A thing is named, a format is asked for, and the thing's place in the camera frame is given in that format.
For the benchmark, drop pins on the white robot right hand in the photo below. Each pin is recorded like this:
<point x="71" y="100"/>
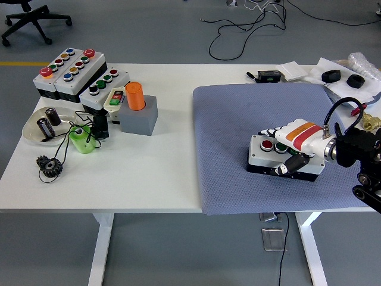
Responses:
<point x="303" y="134"/>

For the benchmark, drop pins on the three-button control box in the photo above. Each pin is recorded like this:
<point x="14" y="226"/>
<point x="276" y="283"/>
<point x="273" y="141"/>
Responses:
<point x="256" y="150"/>

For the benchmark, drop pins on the five-button control box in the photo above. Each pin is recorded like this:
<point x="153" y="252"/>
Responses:
<point x="86" y="70"/>
<point x="44" y="85"/>

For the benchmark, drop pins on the white foam sheet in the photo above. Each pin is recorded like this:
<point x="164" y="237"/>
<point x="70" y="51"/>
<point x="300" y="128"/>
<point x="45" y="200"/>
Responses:
<point x="336" y="89"/>

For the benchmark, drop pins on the grey-blue textured mat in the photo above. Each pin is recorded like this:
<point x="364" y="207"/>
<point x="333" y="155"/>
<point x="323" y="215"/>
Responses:
<point x="238" y="119"/>

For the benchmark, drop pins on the black device with green label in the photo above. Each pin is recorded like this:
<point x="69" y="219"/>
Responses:
<point x="268" y="76"/>

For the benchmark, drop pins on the brass valve fitting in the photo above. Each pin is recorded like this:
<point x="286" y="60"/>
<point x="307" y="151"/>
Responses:
<point x="372" y="122"/>

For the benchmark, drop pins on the short black pen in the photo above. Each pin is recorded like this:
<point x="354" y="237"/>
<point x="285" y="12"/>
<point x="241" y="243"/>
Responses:
<point x="251" y="75"/>

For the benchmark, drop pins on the small metal floor plate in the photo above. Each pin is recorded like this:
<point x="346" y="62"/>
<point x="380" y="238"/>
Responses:
<point x="268" y="217"/>

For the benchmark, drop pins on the clear bubble wrap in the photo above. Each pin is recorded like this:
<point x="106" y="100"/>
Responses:
<point x="363" y="64"/>

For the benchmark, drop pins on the large metal floor plate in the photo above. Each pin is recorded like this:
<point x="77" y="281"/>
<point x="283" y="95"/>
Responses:
<point x="272" y="239"/>

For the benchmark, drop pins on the white table leg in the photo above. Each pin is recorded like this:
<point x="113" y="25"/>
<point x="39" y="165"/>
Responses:
<point x="312" y="253"/>
<point x="102" y="253"/>

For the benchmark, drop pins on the silver stand foot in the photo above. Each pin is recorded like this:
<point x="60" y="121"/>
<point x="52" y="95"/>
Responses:
<point x="232" y="2"/>

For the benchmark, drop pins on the grey block holder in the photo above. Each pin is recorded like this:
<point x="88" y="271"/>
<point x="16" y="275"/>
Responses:
<point x="137" y="122"/>

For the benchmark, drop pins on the orange cylinder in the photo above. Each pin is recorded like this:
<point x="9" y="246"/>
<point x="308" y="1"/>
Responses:
<point x="134" y="96"/>

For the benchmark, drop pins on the small black adapter box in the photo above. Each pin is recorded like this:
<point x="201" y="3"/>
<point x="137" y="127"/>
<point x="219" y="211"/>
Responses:
<point x="100" y="126"/>

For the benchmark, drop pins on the white box with black knob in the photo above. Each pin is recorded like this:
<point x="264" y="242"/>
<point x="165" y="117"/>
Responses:
<point x="89" y="99"/>

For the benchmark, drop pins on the green plastic cylinder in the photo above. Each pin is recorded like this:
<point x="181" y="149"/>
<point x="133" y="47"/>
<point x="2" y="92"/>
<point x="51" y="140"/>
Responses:
<point x="81" y="143"/>

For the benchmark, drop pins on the black capacitor cylinder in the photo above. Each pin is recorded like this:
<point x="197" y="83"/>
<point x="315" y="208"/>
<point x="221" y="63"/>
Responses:
<point x="46" y="128"/>
<point x="53" y="116"/>

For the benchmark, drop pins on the black metal gear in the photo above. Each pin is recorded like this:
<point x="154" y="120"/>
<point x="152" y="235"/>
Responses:
<point x="50" y="167"/>

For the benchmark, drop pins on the silver metal dish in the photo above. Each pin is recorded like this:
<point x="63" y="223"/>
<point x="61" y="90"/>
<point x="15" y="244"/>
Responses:
<point x="31" y="131"/>

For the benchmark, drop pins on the black office chair base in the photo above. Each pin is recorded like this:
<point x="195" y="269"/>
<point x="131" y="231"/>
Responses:
<point x="29" y="16"/>

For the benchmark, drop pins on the white square switch plate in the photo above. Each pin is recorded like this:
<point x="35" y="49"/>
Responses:
<point x="293" y="71"/>

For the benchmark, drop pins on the cream red-green switch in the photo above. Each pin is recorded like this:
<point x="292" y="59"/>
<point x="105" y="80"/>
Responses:
<point x="111" y="108"/>

